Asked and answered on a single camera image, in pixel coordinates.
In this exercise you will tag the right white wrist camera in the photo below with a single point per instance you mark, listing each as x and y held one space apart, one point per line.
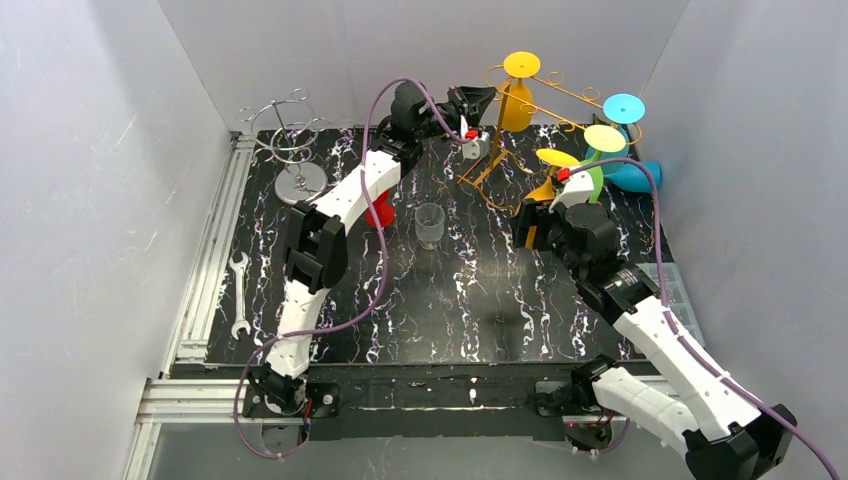
570 188

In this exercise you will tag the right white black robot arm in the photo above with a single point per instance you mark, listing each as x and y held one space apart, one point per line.
718 433

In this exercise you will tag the blue wine glass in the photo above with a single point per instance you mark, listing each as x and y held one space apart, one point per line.
625 110

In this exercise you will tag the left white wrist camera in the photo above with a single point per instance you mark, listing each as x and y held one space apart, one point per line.
476 142

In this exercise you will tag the teal wine glass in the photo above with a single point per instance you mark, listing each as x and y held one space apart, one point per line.
630 178

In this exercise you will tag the green plastic wine glass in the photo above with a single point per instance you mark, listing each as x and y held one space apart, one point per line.
604 141

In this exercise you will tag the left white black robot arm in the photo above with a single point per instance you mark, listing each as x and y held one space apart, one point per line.
315 250

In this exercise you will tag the clear plastic parts box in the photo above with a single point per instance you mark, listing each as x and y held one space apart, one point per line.
680 303

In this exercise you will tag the clear glass tumbler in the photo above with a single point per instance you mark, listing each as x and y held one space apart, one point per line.
429 225

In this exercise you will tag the silver wrench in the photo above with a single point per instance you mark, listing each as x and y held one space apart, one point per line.
238 264

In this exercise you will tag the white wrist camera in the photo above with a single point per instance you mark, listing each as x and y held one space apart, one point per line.
476 142
570 188

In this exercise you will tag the orange wine glass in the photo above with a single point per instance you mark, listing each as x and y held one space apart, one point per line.
517 102
543 195

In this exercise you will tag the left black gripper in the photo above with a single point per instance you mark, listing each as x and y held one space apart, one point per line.
460 105

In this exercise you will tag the silver round glass rack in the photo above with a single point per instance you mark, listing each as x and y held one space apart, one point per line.
290 143

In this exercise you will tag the red plastic wine glass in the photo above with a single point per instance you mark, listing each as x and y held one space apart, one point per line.
385 213

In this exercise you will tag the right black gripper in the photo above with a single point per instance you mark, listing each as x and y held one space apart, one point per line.
527 226

